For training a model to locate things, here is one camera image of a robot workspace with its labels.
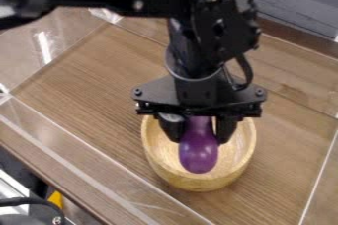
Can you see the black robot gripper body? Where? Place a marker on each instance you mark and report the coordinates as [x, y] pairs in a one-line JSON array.
[[211, 96]]

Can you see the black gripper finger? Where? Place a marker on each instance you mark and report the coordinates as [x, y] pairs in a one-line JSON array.
[[173, 125], [225, 128]]

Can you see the brown wooden bowl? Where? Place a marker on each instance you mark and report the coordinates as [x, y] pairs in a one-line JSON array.
[[236, 155]]

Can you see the purple toy eggplant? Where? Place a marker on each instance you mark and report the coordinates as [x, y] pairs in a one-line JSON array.
[[199, 146]]

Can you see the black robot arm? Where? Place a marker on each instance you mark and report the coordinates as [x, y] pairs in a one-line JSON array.
[[212, 33]]

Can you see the clear acrylic tray walls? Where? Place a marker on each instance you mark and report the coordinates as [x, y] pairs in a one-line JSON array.
[[69, 123]]

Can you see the black device with yellow label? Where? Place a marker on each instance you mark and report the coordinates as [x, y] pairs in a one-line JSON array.
[[44, 212]]

